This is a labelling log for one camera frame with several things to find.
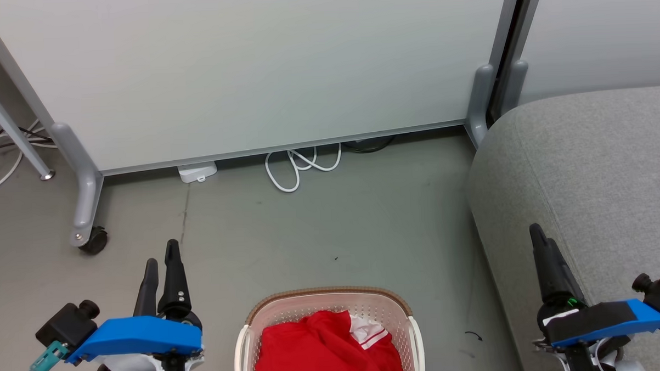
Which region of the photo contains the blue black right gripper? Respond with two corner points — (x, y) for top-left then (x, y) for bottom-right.
(529, 219), (660, 349)

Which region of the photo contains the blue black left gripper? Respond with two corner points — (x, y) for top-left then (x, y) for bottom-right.
(63, 238), (205, 371)

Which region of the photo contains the red garment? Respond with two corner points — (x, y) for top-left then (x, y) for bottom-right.
(252, 307), (406, 371)

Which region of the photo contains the grey fabric sofa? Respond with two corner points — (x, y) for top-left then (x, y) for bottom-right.
(463, 85), (660, 371)

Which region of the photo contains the black caster wheel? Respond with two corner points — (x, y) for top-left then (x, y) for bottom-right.
(78, 226), (110, 256)

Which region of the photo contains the white power adapter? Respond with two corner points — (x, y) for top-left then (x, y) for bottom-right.
(176, 161), (219, 184)

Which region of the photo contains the grey partition leg with caster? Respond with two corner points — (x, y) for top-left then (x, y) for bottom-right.
(50, 120), (107, 249)

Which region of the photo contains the white perforated laundry basket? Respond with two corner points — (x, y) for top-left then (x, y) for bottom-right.
(232, 284), (426, 371)

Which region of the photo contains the grey short partition leg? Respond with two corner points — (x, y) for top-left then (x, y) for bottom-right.
(496, 60), (531, 120)
(464, 64), (497, 149)

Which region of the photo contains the grey metal table leg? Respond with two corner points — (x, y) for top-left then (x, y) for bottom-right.
(0, 68), (57, 183)

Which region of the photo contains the large white partition panel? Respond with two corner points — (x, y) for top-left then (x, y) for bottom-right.
(0, 0), (529, 180)

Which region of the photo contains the small white partition panel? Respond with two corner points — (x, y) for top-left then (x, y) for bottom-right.
(513, 0), (660, 106)

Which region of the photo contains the teal left camera connector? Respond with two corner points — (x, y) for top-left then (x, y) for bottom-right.
(20, 340), (69, 371)

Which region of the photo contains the looped white cable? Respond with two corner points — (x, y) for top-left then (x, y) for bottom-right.
(264, 143), (344, 194)

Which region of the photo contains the long white floor cable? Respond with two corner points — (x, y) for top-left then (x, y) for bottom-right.
(0, 121), (47, 195)

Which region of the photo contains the black cable under partition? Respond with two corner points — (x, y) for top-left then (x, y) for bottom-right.
(342, 136), (396, 154)

